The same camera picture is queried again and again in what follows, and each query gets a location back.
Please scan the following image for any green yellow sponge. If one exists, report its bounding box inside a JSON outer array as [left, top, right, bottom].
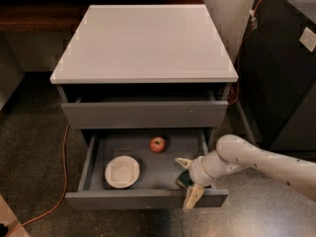
[[177, 170, 194, 189]]

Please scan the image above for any grey drawer cabinet white top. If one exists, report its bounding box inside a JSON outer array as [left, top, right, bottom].
[[48, 4, 239, 143]]

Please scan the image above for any dark wooden shelf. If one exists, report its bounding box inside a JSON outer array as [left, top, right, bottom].
[[0, 0, 203, 33]]

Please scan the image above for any orange floor cable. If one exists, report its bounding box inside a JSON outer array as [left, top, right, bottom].
[[5, 123, 71, 237]]

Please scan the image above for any grey top drawer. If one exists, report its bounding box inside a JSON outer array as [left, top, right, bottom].
[[61, 91, 228, 129]]

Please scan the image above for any light wooden board corner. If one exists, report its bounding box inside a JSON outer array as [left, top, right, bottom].
[[0, 195, 30, 237]]

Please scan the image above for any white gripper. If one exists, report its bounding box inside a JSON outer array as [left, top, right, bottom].
[[175, 150, 243, 212]]

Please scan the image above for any orange wall cable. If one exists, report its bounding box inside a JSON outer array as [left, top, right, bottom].
[[226, 0, 316, 106]]

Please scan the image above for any white square tag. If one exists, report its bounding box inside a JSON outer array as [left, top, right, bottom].
[[299, 27, 316, 52]]

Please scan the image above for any grey drawer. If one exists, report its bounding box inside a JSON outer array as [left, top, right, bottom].
[[64, 127, 229, 211], [61, 91, 228, 129]]

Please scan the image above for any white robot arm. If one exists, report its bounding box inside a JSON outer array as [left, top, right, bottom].
[[175, 134, 316, 212]]

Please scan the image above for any red apple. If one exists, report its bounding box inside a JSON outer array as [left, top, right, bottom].
[[149, 136, 166, 153]]

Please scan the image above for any white ceramic bowl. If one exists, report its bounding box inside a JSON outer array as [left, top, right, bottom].
[[105, 156, 140, 189]]

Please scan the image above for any black cabinet on right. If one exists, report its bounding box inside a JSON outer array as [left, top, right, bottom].
[[239, 0, 316, 152]]

